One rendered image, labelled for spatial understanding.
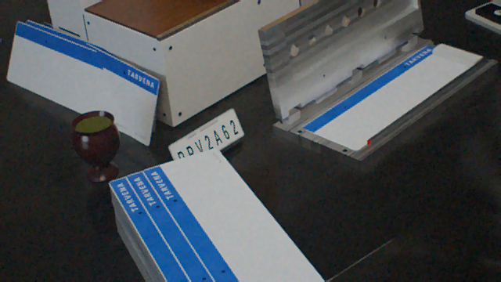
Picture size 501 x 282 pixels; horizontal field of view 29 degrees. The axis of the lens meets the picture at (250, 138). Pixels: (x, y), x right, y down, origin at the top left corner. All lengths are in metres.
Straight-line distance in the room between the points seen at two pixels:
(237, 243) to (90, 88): 0.66
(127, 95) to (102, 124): 0.16
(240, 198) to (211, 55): 0.46
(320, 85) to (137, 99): 0.34
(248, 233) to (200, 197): 0.12
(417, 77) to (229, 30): 0.38
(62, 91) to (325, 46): 0.55
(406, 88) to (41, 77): 0.75
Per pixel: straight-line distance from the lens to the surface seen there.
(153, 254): 1.39
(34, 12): 2.45
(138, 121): 1.83
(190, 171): 1.55
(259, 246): 1.38
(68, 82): 1.99
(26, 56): 2.10
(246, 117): 1.86
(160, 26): 1.80
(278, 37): 1.73
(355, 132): 1.76
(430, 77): 1.93
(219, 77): 1.89
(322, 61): 1.84
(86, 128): 1.71
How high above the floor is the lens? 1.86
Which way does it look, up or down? 32 degrees down
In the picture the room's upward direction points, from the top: 6 degrees counter-clockwise
